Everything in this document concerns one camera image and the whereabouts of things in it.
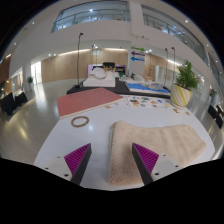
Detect red flat board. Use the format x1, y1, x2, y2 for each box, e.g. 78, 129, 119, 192
55, 87, 125, 120

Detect wooden bead ring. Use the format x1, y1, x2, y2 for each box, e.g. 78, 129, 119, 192
70, 115, 90, 128

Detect beige towel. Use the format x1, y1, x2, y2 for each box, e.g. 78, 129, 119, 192
107, 120, 207, 186

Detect potted plant in striped pot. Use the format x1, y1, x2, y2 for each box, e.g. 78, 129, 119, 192
169, 59, 200, 108

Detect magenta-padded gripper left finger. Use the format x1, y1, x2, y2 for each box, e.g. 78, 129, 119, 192
42, 143, 93, 186

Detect arrow direction signs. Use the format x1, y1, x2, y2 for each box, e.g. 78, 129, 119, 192
129, 45, 147, 63

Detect black chairs group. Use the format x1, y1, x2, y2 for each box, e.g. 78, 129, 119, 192
0, 90, 29, 116
207, 103, 224, 129

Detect colourful small cards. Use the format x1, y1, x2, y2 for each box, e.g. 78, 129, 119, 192
126, 95, 175, 110

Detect white foam model boards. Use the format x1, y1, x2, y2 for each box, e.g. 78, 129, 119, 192
82, 67, 117, 88

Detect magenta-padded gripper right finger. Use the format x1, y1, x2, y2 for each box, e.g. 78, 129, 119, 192
131, 142, 183, 186

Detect black draped table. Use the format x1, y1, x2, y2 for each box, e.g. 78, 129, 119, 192
66, 79, 173, 99

